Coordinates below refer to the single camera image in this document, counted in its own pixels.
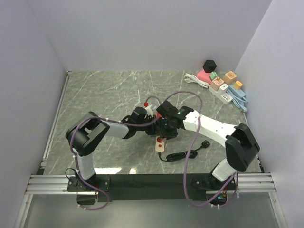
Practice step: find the green plug adapter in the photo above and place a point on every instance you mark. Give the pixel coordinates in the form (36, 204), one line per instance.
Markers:
(213, 75)

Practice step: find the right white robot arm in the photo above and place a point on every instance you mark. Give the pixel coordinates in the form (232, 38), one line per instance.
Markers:
(240, 144)

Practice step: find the beige pink cube adapter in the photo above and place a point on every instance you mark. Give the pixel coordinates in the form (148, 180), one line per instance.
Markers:
(216, 83)

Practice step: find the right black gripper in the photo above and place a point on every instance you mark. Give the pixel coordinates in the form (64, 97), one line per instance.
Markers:
(163, 132)

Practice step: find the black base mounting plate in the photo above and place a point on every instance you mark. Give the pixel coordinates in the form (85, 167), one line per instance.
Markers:
(148, 187)

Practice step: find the black cube adapter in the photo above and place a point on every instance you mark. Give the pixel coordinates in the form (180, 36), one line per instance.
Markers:
(209, 66)

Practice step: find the white usb power strip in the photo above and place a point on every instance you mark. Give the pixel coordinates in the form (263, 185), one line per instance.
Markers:
(225, 97)

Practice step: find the blue power strip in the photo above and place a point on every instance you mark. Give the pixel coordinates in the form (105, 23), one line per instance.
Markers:
(238, 97)

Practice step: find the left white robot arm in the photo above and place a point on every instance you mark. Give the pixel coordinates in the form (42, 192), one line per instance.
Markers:
(84, 137)

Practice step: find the yellow plug adapter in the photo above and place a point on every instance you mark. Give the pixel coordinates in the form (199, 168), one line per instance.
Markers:
(237, 85)

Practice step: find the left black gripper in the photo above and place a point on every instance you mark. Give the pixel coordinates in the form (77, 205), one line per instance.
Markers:
(154, 129)

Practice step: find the white charger plug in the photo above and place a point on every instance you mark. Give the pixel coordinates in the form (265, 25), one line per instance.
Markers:
(222, 89)

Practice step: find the orange cube adapter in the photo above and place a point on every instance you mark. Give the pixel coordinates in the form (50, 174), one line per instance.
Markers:
(229, 77)

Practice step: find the aluminium rail frame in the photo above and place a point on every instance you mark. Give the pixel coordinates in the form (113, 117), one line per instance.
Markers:
(114, 94)

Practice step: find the beige red power strip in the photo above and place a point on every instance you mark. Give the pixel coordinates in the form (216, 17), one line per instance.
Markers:
(160, 144)

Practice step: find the pink power strip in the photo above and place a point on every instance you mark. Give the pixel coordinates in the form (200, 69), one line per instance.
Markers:
(203, 76)

